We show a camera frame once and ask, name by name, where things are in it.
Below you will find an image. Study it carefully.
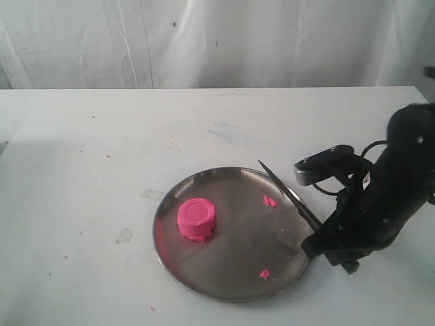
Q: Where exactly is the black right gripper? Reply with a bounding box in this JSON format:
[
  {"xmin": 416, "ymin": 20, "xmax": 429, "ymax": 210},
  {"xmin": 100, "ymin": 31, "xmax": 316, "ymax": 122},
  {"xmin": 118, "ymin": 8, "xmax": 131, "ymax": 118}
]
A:
[{"xmin": 301, "ymin": 166, "xmax": 396, "ymax": 275}]

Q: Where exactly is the black knife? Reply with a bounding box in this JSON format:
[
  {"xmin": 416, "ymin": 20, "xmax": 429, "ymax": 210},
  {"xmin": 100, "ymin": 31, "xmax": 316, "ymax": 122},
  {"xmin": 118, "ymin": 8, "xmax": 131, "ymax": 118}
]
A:
[{"xmin": 258, "ymin": 160, "xmax": 321, "ymax": 231}]

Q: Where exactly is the pink clay lump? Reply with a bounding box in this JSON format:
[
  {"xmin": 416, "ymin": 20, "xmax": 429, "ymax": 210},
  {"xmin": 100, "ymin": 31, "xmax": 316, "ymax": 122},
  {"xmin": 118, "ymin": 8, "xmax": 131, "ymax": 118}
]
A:
[{"xmin": 177, "ymin": 198, "xmax": 217, "ymax": 242}]

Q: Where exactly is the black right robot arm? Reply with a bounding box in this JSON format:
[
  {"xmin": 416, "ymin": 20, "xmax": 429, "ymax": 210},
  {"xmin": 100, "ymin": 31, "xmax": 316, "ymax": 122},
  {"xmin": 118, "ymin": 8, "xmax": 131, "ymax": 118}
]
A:
[{"xmin": 294, "ymin": 103, "xmax": 434, "ymax": 266}]

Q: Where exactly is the pink sand crumb lower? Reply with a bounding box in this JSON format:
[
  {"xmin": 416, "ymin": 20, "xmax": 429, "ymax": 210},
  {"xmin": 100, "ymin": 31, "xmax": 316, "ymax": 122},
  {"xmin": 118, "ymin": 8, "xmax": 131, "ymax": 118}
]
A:
[{"xmin": 259, "ymin": 269, "xmax": 271, "ymax": 280}]

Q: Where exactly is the pink sand crumb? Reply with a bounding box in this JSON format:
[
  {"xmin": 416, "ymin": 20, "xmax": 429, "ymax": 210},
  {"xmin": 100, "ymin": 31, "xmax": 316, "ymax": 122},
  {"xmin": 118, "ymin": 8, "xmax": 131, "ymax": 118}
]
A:
[
  {"xmin": 263, "ymin": 195, "xmax": 279, "ymax": 208},
  {"xmin": 259, "ymin": 269, "xmax": 271, "ymax": 280}
]

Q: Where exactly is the round stainless steel plate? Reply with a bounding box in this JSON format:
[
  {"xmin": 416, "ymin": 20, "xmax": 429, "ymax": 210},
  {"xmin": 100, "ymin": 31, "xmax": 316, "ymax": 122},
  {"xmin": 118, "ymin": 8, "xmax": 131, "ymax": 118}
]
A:
[{"xmin": 153, "ymin": 167, "xmax": 311, "ymax": 302}]

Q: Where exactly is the pink sand crumb upper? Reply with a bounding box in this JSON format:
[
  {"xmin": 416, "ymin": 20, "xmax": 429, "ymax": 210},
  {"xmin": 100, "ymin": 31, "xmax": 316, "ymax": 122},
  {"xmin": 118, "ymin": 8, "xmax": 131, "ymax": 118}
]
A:
[{"xmin": 263, "ymin": 195, "xmax": 279, "ymax": 208}]

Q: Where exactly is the white plastic backdrop curtain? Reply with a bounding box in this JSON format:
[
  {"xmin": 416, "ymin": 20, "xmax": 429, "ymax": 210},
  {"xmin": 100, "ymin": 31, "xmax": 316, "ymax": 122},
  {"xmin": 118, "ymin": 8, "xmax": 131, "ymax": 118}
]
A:
[{"xmin": 1, "ymin": 1, "xmax": 434, "ymax": 88}]

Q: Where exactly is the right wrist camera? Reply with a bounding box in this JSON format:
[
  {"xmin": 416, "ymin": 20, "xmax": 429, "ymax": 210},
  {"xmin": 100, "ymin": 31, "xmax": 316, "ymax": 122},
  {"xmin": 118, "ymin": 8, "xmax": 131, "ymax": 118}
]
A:
[{"xmin": 294, "ymin": 145, "xmax": 354, "ymax": 186}]

